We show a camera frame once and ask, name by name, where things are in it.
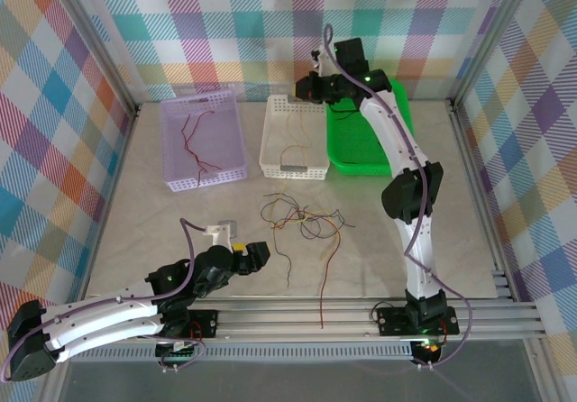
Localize grey slotted cable duct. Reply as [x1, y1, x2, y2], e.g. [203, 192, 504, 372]
[69, 345, 416, 363]

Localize white perforated plastic basket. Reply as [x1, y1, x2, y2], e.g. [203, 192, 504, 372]
[258, 94, 330, 181]

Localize yellow wire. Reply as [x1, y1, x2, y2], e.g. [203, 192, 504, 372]
[279, 103, 314, 171]

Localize green plastic basket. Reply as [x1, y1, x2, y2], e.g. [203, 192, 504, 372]
[325, 77, 416, 178]

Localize aluminium frame post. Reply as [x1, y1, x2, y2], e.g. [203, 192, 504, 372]
[52, 0, 140, 117]
[450, 0, 540, 110]

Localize purple perforated plastic basket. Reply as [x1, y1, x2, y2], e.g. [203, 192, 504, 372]
[160, 88, 249, 195]

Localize aluminium side rail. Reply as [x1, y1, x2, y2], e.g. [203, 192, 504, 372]
[39, 104, 141, 402]
[449, 99, 564, 402]

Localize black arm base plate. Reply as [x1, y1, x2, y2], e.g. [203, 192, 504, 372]
[188, 309, 221, 338]
[375, 305, 461, 338]

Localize red wire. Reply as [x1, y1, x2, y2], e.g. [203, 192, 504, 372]
[271, 212, 343, 330]
[179, 109, 223, 189]

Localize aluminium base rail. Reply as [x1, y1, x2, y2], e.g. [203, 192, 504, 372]
[85, 297, 545, 345]

